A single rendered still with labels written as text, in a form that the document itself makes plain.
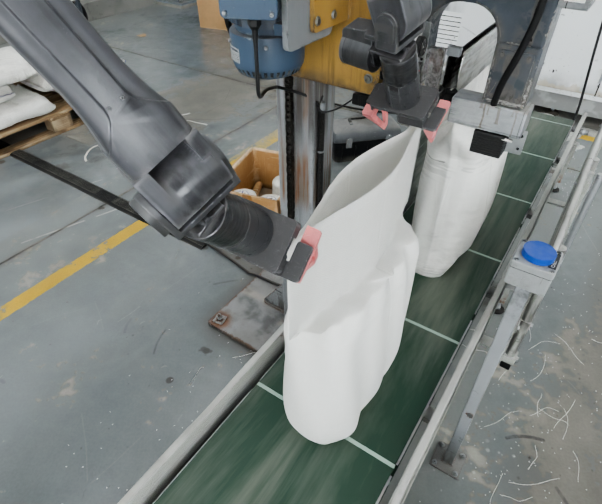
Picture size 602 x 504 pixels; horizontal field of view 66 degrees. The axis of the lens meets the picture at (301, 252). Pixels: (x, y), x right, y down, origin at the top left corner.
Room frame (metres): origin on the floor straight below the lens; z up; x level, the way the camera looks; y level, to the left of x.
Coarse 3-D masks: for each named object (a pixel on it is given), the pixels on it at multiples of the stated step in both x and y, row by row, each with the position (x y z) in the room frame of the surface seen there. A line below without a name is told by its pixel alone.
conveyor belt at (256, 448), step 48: (528, 144) 2.02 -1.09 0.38; (528, 192) 1.60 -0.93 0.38; (480, 240) 1.29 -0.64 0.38; (432, 288) 1.05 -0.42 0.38; (480, 288) 1.05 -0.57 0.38; (432, 336) 0.85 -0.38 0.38; (384, 384) 0.69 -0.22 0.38; (432, 384) 0.69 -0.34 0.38; (240, 432) 0.56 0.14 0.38; (288, 432) 0.56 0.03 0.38; (384, 432) 0.56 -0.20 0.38; (192, 480) 0.45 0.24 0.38; (240, 480) 0.45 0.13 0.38; (288, 480) 0.45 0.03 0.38; (336, 480) 0.45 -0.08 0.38; (384, 480) 0.45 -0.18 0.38
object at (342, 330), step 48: (384, 144) 0.79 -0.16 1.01; (336, 192) 0.67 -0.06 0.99; (384, 192) 0.66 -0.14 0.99; (336, 240) 0.57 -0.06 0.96; (384, 240) 0.69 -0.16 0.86; (288, 288) 0.48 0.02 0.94; (336, 288) 0.57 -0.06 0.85; (384, 288) 0.62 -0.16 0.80; (288, 336) 0.48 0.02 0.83; (336, 336) 0.51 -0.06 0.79; (384, 336) 0.62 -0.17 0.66; (288, 384) 0.55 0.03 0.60; (336, 384) 0.50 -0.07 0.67; (336, 432) 0.51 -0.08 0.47
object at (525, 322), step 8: (600, 144) 1.60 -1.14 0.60; (592, 168) 1.26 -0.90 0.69; (592, 176) 1.17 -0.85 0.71; (576, 184) 1.19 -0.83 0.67; (584, 184) 1.17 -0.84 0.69; (584, 192) 1.17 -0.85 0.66; (576, 208) 1.17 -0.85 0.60; (560, 248) 0.84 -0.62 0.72; (536, 296) 0.83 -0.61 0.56; (528, 304) 0.84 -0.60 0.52; (536, 304) 0.83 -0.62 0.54; (528, 312) 0.83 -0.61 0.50; (520, 320) 0.84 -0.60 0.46; (528, 320) 0.83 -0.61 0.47; (520, 328) 0.83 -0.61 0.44; (528, 328) 0.82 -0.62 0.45; (520, 336) 0.83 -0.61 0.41; (512, 344) 0.84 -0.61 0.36; (520, 344) 0.83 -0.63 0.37; (512, 352) 0.83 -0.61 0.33
